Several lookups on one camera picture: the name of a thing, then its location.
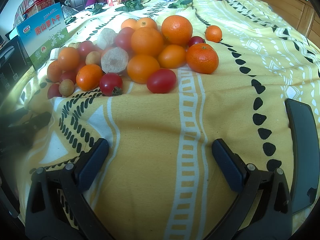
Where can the green bok choy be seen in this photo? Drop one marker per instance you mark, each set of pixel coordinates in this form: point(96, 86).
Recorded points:
point(181, 2)
point(131, 5)
point(96, 8)

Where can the pink striped cover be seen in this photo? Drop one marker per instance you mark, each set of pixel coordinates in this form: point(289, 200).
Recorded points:
point(20, 15)

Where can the pile of oranges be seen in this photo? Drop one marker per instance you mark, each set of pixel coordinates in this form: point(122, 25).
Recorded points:
point(147, 41)

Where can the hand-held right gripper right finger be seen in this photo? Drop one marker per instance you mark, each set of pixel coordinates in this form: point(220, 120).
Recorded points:
point(227, 162)

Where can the brown longan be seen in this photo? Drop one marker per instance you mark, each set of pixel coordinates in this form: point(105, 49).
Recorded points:
point(93, 58)
point(66, 87)

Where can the small cardboard box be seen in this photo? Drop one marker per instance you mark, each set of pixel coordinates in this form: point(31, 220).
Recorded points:
point(37, 6)

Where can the banana piece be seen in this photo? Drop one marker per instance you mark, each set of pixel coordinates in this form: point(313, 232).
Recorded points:
point(106, 38)
point(55, 53)
point(114, 60)

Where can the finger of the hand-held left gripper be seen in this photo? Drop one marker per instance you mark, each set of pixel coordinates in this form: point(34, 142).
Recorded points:
point(35, 122)

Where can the wooden wardrobe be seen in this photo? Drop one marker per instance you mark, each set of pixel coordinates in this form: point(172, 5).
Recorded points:
point(300, 10)

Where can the black box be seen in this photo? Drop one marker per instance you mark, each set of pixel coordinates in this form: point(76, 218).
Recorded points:
point(11, 60)

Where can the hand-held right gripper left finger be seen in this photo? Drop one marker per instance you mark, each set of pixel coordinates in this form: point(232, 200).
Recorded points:
point(93, 162)

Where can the blue carton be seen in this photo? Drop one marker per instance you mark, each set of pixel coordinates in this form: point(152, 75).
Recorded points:
point(42, 35)

